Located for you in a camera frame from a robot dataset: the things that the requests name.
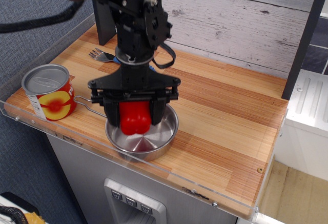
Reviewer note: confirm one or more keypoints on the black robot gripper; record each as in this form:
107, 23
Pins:
134, 83

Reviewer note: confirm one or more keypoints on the red plastic bell pepper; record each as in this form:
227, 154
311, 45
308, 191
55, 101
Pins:
135, 117

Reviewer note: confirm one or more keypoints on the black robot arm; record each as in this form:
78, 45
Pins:
142, 26

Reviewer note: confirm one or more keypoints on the orange labelled tin can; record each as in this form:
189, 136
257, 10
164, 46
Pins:
50, 92

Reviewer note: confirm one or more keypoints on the small steel pan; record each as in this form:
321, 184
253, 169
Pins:
149, 146

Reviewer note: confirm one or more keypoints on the grey toy fridge cabinet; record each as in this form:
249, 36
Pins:
111, 189

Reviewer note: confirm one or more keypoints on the yellow object at corner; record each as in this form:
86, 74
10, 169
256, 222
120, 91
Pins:
33, 218

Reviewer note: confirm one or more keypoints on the white toy sink unit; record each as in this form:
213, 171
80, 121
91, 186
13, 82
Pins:
302, 143

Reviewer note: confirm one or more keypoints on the blue handled metal spork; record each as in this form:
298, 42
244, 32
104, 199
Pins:
104, 57

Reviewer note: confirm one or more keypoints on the dark grey left post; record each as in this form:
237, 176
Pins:
105, 24

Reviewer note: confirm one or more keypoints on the dark grey post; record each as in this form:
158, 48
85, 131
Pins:
309, 29
105, 24

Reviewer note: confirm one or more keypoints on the dark grey right post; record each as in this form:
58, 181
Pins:
309, 29

